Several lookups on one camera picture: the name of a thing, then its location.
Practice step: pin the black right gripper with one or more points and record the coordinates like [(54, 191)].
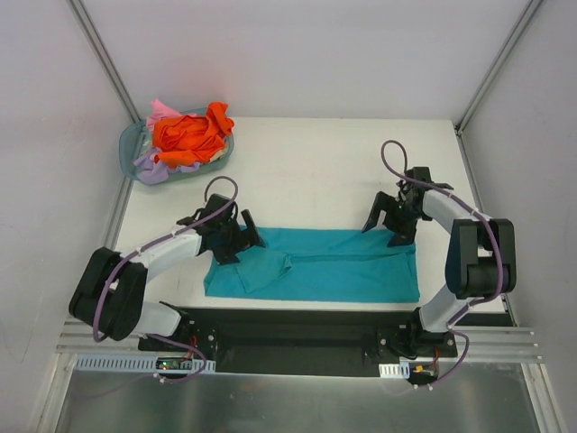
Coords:
[(392, 219)]

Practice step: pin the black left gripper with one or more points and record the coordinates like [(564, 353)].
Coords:
[(237, 239)]

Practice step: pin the teal t shirt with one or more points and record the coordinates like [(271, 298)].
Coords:
[(327, 265)]

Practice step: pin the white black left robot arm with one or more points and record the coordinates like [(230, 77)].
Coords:
[(110, 294)]

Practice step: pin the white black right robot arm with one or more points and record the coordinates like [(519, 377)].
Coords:
[(481, 260)]

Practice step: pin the lavender t shirt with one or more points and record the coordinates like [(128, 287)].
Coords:
[(151, 172)]

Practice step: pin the orange t shirt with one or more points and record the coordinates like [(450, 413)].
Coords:
[(192, 138)]

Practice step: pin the teal plastic laundry basket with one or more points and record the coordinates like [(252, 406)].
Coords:
[(136, 139)]

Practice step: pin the pink t shirt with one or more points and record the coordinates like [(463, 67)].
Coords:
[(159, 112)]

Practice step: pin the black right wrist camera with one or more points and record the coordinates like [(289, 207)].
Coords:
[(419, 178)]

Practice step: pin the white slotted right cable duct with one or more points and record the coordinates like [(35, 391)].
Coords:
[(394, 371)]

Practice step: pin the white slotted cable duct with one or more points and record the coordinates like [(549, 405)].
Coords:
[(142, 364), (394, 371)]

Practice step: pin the white slotted left cable duct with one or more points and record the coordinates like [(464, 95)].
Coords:
[(142, 364)]

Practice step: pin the aluminium front rail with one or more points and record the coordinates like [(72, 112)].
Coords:
[(76, 337)]

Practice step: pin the aluminium right frame post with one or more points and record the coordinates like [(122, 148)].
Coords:
[(505, 51)]

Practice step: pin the aluminium frame post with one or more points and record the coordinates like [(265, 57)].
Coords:
[(88, 27), (505, 51)]

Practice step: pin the aluminium left frame post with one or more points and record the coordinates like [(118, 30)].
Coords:
[(88, 27)]

